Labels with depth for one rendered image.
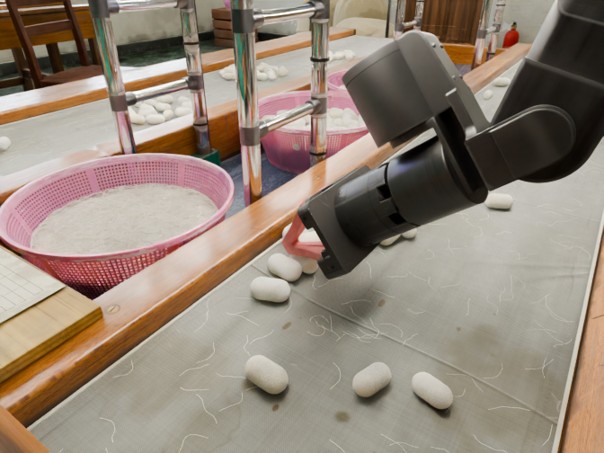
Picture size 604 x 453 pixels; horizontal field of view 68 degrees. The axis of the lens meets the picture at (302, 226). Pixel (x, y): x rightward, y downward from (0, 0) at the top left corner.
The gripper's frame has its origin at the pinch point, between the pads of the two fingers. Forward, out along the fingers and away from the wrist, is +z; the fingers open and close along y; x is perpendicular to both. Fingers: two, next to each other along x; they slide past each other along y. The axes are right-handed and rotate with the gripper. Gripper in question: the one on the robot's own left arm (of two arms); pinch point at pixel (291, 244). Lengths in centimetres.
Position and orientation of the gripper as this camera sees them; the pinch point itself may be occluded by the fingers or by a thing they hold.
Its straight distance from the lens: 45.2
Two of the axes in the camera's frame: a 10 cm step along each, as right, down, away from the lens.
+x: 5.1, 8.6, 0.9
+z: -6.4, 3.1, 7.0
